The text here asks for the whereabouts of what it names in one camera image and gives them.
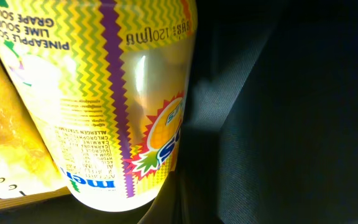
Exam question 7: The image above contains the yellow gum container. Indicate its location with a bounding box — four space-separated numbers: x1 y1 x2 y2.
0 0 198 212

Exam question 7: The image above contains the black gift box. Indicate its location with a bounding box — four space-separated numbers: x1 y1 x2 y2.
0 0 358 223

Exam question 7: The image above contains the yellow Hacks candy bag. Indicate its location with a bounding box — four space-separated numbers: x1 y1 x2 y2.
0 63 70 210

